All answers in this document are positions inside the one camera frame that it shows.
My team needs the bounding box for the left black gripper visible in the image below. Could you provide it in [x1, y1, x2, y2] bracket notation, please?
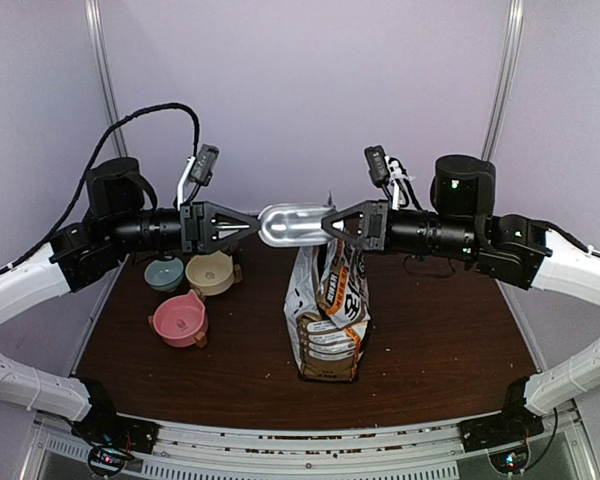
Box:
[106, 199, 261, 255]

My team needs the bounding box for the metal scoop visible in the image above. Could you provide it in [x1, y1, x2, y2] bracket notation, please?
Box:
[256, 203, 334, 248]

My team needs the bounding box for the cream pet bowl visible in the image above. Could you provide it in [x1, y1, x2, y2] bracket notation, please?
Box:
[185, 251, 243, 297]

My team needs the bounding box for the dog food bag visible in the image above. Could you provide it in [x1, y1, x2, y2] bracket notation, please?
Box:
[283, 238, 371, 383]

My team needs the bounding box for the pink pet bowl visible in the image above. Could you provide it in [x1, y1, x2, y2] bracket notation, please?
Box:
[148, 290, 209, 348]

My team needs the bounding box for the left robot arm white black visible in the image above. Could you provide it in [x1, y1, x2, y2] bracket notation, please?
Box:
[0, 157, 259, 444]

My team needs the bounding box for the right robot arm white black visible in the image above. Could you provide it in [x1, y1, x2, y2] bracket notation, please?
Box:
[321, 154, 600, 442]

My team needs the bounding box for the white ceramic bowl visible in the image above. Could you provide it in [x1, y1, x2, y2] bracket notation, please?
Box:
[156, 252, 179, 261]

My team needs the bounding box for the teal ceramic bowl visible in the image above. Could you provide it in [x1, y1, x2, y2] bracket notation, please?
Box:
[144, 258, 184, 292]

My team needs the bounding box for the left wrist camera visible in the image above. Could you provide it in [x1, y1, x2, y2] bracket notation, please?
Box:
[175, 144, 220, 208]

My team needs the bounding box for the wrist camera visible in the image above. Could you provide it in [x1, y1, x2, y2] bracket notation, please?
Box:
[175, 144, 220, 208]
[364, 145, 422, 210]

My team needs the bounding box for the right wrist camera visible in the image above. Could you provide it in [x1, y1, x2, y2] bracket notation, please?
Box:
[364, 145, 422, 210]

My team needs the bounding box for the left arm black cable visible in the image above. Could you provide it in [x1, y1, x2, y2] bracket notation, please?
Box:
[9, 102, 202, 266]

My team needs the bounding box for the front aluminium rail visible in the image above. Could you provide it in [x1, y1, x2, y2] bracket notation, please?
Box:
[29, 399, 596, 480]

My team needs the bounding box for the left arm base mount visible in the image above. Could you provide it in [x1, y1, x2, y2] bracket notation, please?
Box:
[69, 415, 159, 454]

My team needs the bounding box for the left aluminium frame post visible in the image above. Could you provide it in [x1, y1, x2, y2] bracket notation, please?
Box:
[83, 0, 148, 224]

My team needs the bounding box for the aluminium frame post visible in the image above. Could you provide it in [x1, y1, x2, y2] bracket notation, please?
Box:
[479, 0, 525, 163]
[83, 0, 148, 224]

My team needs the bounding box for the right aluminium frame post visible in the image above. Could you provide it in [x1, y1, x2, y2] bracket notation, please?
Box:
[479, 0, 525, 163]

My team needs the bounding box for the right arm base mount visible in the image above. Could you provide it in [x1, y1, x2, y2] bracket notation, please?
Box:
[457, 413, 544, 453]

